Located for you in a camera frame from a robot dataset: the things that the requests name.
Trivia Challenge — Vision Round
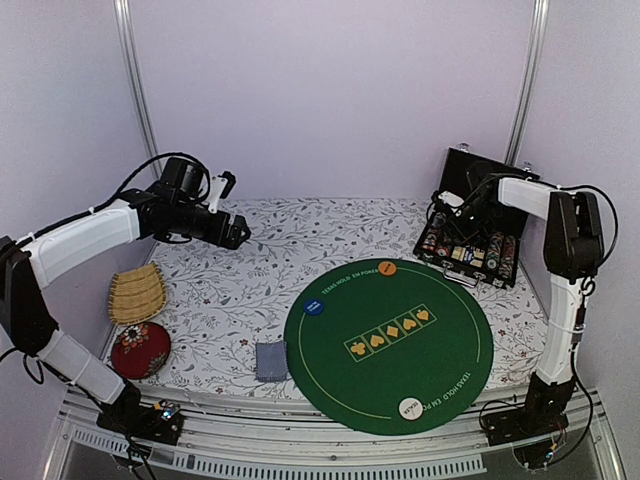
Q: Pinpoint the round green poker mat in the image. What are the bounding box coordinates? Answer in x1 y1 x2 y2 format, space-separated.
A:
284 258 494 436

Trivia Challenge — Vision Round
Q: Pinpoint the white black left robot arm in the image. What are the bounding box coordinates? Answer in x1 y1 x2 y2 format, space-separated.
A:
1 152 251 437

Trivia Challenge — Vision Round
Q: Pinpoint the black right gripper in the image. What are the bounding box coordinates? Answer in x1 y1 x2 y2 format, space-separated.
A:
441 197 503 246

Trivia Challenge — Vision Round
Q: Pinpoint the right aluminium frame post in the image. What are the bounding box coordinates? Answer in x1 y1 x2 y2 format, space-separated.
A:
504 0 550 166

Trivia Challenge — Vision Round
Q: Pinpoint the woven bamboo basket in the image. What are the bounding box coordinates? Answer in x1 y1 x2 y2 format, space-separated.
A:
108 263 167 326

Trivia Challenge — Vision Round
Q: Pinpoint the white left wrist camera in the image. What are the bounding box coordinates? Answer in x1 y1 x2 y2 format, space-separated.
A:
206 171 236 214

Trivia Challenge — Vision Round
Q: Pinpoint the orange blind button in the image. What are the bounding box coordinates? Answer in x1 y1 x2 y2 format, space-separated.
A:
377 260 398 277

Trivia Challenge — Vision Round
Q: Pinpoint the blue blind button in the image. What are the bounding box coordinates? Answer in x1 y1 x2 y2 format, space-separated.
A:
303 298 325 316

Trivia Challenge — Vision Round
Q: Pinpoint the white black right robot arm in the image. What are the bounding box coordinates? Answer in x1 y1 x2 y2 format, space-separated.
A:
437 173 612 445

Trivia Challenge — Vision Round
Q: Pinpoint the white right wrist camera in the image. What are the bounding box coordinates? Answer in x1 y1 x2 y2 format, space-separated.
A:
433 190 464 208

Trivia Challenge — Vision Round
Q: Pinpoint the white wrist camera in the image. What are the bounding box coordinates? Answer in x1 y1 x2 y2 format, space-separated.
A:
206 171 236 214
433 190 464 208

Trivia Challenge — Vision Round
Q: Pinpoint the black poker chip case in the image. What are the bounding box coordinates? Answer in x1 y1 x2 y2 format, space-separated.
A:
413 148 540 288

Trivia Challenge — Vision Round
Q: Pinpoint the blue playing card deck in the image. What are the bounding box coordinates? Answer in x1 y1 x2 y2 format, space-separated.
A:
255 341 289 383

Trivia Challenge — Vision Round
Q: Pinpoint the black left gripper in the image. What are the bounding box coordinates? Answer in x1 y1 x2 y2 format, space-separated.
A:
171 200 252 249

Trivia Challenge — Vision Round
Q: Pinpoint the white dealer button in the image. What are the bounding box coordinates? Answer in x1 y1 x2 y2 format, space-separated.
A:
398 397 425 421

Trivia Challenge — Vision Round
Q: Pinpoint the floral white table cloth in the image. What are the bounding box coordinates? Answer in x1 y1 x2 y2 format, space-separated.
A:
133 199 547 400

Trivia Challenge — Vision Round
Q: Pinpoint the left aluminium frame post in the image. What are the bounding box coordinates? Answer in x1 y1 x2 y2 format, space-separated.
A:
113 0 158 157

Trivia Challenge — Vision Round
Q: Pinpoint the aluminium frame post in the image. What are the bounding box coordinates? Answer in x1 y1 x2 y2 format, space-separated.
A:
113 0 158 157
504 0 550 166

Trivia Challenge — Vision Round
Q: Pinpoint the red floral round cushion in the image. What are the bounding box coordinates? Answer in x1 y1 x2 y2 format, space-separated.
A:
110 322 171 380

